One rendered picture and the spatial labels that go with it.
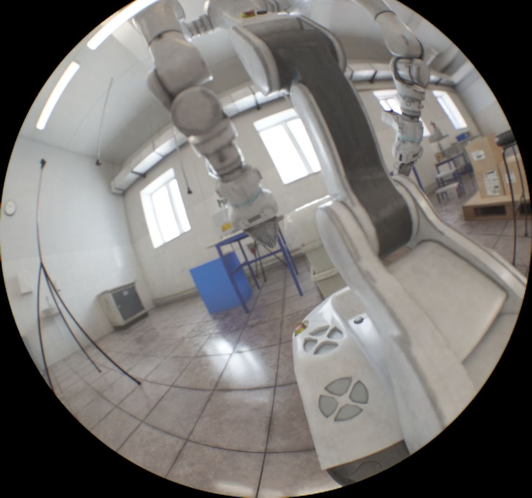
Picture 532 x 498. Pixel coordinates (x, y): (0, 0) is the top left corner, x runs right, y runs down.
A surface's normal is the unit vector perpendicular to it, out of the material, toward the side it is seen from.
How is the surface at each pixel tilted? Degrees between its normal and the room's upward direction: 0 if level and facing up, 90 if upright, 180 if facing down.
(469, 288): 23
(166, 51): 110
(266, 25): 126
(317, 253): 96
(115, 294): 90
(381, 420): 38
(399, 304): 27
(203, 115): 145
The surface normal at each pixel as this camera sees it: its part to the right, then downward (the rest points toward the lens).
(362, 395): -0.36, -0.72
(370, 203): -0.27, -0.44
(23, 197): 0.91, -0.39
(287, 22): 0.15, 0.55
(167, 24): 0.55, 0.16
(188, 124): 0.17, 0.83
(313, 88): 0.04, 0.33
